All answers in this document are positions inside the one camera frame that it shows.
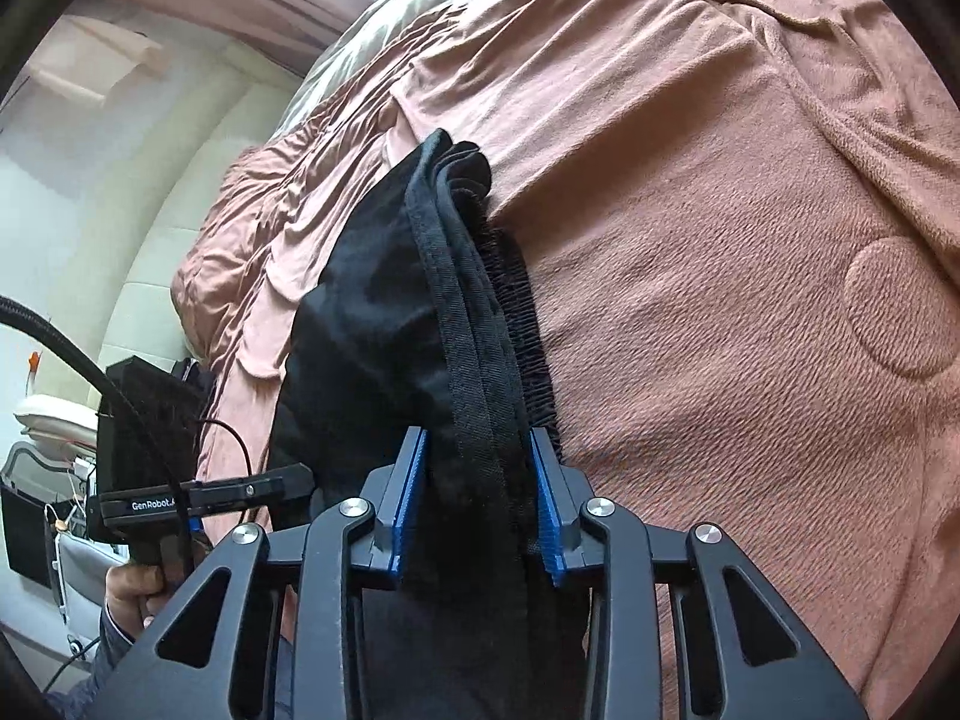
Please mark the brown bed blanket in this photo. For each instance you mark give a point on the brown bed blanket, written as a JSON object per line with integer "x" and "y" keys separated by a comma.
{"x": 740, "y": 220}

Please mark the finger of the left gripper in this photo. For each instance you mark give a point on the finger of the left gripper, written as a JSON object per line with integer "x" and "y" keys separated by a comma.
{"x": 280, "y": 489}

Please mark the black pants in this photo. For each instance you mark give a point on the black pants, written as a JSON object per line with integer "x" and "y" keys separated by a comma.
{"x": 423, "y": 316}

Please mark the left forearm dark sleeve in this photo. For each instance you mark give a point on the left forearm dark sleeve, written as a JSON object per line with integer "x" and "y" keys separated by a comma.
{"x": 114, "y": 644}

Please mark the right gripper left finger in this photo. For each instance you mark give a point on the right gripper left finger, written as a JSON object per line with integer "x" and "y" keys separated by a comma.
{"x": 394, "y": 492}

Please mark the person's left hand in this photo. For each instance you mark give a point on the person's left hand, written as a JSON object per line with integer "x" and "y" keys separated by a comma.
{"x": 134, "y": 594}

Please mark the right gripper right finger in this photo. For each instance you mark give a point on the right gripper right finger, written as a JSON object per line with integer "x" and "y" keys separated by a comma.
{"x": 559, "y": 532}

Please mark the white bedside furniture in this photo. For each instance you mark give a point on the white bedside furniture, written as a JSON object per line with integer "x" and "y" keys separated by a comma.
{"x": 53, "y": 570}

